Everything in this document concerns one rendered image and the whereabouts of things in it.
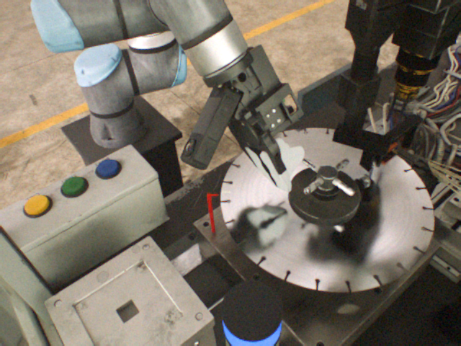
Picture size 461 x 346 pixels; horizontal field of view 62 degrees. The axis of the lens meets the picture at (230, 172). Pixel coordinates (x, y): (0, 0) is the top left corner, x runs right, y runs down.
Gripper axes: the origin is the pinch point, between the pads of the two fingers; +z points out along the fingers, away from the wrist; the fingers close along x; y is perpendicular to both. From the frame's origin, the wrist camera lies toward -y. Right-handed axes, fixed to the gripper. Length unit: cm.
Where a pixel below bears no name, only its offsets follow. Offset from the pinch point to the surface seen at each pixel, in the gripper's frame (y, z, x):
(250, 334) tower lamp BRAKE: -18.3, -9.7, -26.4
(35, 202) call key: -30.6, -14.4, 28.0
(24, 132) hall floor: -37, -13, 209
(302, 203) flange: 1.3, 4.0, -1.2
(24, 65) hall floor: -11, -45, 278
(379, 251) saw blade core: 3.2, 11.5, -11.4
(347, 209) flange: 5.3, 7.4, -5.3
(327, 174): 5.9, 1.4, -3.7
